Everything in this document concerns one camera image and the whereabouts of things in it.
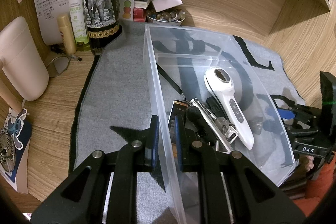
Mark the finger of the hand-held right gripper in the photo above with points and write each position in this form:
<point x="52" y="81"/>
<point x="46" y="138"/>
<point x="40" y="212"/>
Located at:
<point x="292" y="126"/>
<point x="287" y="113"/>

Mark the black and brown rectangular device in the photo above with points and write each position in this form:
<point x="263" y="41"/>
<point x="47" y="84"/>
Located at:
<point x="176" y="111"/>

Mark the grey mat with black pattern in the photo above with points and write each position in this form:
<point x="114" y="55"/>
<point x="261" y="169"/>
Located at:
<point x="118" y="77"/>

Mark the blank white card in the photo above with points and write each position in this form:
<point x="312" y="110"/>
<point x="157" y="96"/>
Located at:
<point x="167" y="1"/>

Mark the person's orange clothing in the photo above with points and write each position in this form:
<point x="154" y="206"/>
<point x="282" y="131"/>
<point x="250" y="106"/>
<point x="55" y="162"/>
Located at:
<point x="325" y="176"/>

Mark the card with coloured circles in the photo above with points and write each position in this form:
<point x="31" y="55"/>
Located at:
<point x="126" y="10"/>

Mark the pale pink container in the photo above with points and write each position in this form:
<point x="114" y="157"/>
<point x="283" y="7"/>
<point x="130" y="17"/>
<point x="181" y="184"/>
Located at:
<point x="22" y="56"/>

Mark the blue cartoon sticker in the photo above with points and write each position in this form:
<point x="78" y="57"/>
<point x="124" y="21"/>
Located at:
<point x="15" y="127"/>

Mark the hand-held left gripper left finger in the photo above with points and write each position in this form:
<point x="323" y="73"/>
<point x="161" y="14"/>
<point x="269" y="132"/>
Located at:
<point x="155" y="134"/>

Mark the white bowl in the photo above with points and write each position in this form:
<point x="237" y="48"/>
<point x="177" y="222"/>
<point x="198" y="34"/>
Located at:
<point x="164" y="23"/>

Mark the beige tube bottle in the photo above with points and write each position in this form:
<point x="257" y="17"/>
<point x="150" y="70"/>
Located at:
<point x="67" y="35"/>

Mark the silver key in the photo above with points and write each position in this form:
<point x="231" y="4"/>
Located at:
<point x="228" y="132"/>

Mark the black pen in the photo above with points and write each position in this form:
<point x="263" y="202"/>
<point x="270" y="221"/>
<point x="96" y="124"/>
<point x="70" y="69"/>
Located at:
<point x="67" y="55"/>

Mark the black ribbed clip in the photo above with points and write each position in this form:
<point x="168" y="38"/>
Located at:
<point x="214" y="106"/>

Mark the pile of polished stones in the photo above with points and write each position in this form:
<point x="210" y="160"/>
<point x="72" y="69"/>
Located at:
<point x="165" y="16"/>

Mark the handwritten white note paper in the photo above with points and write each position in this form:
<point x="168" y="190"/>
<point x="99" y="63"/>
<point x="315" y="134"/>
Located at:
<point x="47" y="14"/>

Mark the black foam-tip microphone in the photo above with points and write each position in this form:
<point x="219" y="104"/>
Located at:
<point x="194" y="115"/>

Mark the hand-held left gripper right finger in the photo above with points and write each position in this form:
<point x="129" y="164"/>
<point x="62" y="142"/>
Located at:
<point x="178" y="134"/>

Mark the clear plastic storage bin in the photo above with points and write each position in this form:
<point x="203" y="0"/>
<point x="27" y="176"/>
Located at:
<point x="189" y="50"/>

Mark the white handheld massager device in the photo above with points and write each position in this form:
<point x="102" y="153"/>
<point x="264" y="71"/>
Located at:
<point x="236" y="111"/>

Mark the small white box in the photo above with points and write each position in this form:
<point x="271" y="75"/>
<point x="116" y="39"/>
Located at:
<point x="141" y="3"/>

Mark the green spray bottle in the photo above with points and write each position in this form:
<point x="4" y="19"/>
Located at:
<point x="77" y="14"/>

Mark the small red box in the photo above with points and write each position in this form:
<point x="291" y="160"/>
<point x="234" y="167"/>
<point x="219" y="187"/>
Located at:
<point x="139" y="14"/>

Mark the white and blue card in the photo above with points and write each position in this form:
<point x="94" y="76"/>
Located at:
<point x="23" y="163"/>

